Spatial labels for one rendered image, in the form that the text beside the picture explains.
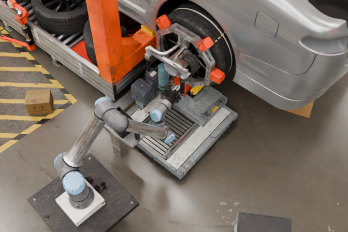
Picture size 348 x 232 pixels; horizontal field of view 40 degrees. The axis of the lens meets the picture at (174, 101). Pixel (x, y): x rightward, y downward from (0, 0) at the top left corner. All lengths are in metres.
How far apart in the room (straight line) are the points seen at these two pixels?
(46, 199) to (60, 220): 0.21
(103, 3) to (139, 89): 1.02
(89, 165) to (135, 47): 1.04
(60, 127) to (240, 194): 1.72
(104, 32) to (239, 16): 0.99
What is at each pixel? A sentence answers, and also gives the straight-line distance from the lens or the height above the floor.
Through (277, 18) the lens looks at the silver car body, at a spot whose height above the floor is 1.56.
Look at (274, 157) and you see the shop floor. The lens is 4.29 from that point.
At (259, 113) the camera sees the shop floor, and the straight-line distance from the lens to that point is 4.52.
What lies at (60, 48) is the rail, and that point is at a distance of 4.56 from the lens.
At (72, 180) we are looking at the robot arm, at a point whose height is 0.63.
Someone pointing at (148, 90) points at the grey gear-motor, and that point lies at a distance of 4.09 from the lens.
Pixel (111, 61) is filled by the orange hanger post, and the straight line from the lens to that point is 3.78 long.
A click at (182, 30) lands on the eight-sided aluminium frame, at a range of 3.57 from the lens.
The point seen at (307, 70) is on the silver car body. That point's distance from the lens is 3.25.
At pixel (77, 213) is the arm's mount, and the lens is 3.62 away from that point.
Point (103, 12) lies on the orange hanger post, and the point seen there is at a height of 1.33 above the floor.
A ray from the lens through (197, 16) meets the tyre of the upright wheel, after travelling 3.57.
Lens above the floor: 3.63
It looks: 54 degrees down
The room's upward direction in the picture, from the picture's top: 1 degrees clockwise
